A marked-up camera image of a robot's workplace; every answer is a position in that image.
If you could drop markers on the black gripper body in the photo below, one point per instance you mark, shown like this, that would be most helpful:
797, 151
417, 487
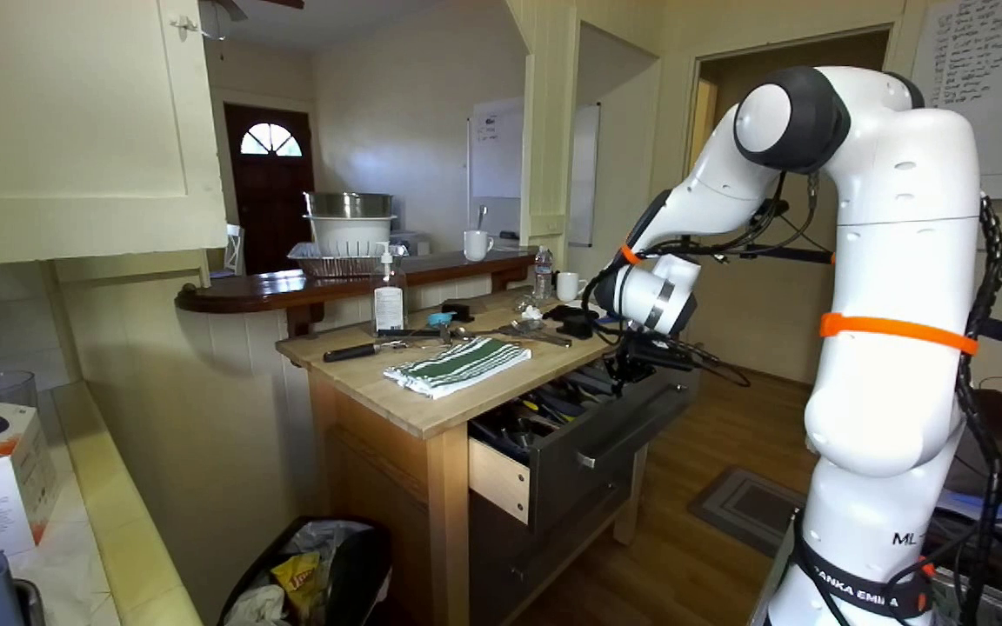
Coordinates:
653, 352

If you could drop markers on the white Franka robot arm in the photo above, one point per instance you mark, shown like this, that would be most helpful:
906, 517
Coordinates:
897, 349

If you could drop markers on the clear plastic bottle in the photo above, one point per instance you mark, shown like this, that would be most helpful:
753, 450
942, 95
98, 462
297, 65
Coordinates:
541, 280

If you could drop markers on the green striped white cloth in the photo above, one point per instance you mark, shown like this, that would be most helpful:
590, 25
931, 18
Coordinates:
462, 368

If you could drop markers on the small teal object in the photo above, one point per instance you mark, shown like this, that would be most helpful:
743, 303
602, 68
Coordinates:
439, 320

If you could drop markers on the white mug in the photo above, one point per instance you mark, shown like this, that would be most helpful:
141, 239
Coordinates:
475, 244

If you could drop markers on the wooden kitchen island cabinet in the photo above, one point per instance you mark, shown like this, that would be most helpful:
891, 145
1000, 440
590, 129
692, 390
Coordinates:
408, 406

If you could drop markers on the white soap pump bottle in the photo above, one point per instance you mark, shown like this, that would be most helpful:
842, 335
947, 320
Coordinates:
388, 309

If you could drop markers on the white dish rack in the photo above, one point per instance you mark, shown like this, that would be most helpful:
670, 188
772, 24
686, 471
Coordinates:
348, 230

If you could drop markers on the dark wood bar counter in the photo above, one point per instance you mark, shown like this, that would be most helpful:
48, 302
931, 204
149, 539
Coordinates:
295, 288

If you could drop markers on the black trash bin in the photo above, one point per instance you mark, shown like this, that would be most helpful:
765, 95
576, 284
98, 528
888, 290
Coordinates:
314, 574

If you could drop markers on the dark door with arched window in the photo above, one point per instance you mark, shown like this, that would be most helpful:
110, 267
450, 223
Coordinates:
274, 195

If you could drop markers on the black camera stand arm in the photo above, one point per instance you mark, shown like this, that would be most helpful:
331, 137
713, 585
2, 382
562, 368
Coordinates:
790, 251

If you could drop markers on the white wall board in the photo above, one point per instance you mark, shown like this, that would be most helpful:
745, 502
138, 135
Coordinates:
497, 151

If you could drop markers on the cream wall cabinet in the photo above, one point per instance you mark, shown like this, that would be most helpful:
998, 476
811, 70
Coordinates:
71, 116

